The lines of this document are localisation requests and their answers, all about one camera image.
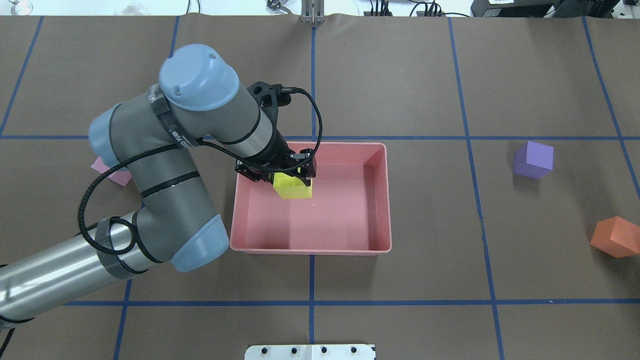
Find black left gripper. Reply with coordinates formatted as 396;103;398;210
235;131;319;185

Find yellow foam block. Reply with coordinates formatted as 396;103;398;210
272;172;313;199

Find orange foam block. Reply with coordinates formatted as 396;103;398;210
590;216;640;259

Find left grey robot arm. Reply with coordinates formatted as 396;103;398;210
0;43;320;330

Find pink plastic bin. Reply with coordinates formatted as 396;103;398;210
230;142;393;256

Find light pink foam block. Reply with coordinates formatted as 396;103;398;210
90;156;133;187

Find purple foam block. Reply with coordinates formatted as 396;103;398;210
512;141;554;180

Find top camera mount bracket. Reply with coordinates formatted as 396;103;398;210
300;0;326;25

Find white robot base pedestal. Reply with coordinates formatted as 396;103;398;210
244;343;377;360

